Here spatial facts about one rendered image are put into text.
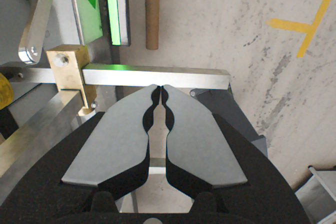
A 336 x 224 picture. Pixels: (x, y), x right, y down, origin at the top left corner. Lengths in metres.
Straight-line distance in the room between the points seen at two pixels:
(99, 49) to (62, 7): 0.17
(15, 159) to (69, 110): 0.11
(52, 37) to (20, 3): 0.10
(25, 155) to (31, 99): 0.35
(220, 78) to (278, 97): 1.32
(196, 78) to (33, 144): 0.26
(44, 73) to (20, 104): 0.20
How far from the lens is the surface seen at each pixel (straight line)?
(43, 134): 0.26
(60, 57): 0.31
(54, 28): 0.57
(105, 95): 0.49
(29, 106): 0.57
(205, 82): 0.30
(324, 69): 1.73
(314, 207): 3.39
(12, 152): 0.24
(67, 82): 0.33
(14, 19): 0.55
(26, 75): 0.39
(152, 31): 1.03
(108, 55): 0.43
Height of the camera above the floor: 1.09
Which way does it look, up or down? 58 degrees down
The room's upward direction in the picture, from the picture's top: 178 degrees clockwise
